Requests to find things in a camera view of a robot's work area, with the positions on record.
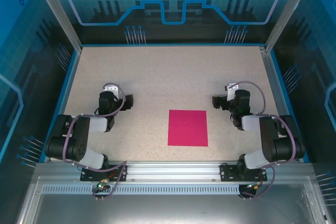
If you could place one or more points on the blue table frame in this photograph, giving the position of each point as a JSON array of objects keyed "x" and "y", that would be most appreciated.
[{"x": 288, "y": 103}]

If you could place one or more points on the metal sheet panel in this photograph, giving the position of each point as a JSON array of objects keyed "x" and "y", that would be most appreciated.
[{"x": 170, "y": 208}]

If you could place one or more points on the pink paper sheet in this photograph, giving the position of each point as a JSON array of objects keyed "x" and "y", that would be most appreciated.
[{"x": 187, "y": 128}]

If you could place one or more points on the aluminium mounting rail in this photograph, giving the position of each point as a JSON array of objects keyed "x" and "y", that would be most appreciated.
[{"x": 173, "y": 171}]

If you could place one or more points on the aluminium side rail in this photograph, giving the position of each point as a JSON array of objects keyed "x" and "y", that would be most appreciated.
[{"x": 279, "y": 103}]

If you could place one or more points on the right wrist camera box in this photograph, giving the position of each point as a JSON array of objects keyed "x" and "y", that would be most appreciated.
[{"x": 231, "y": 93}]

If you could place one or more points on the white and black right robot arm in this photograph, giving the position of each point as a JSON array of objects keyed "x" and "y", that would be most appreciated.
[{"x": 273, "y": 140}]

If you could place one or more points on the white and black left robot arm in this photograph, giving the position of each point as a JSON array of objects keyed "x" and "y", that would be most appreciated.
[{"x": 78, "y": 140}]

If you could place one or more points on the aluminium corner post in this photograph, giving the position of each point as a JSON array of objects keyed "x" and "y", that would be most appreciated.
[
  {"x": 286, "y": 11},
  {"x": 60, "y": 11}
]

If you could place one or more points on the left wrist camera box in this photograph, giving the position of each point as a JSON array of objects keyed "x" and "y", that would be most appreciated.
[{"x": 111, "y": 89}]

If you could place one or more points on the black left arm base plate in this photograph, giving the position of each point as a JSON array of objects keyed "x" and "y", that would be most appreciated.
[{"x": 86, "y": 175}]

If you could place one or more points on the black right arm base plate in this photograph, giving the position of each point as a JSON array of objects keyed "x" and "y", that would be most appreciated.
[{"x": 228, "y": 172}]

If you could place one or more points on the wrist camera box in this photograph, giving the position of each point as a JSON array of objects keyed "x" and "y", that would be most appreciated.
[
  {"x": 231, "y": 93},
  {"x": 111, "y": 89}
]

